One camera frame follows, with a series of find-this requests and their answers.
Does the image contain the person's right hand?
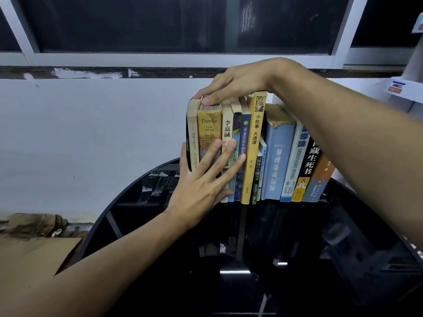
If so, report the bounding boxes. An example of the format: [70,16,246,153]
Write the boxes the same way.
[193,57,285,107]

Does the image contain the person's left hand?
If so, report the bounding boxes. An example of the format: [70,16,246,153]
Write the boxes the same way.
[165,139,247,231]

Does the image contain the thick yellow paperback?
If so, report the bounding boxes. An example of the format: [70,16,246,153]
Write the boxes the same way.
[197,103,223,169]

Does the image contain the person's left forearm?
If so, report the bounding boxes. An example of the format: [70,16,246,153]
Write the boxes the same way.
[0,208,193,317]

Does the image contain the person's right forearm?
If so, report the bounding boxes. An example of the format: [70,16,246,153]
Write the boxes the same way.
[270,57,423,252]

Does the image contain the row of upright books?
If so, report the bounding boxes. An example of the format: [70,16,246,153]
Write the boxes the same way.
[185,91,336,205]

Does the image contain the crumpled brown rag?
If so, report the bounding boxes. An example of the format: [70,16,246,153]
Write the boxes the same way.
[5,213,69,238]

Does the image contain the white shelf unit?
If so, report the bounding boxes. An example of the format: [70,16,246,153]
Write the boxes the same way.
[344,22,423,122]

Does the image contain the brown cardboard sheet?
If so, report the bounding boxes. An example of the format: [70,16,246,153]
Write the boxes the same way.
[0,235,82,296]

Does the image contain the white window frame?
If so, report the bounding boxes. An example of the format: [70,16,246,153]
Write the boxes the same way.
[0,0,423,69]

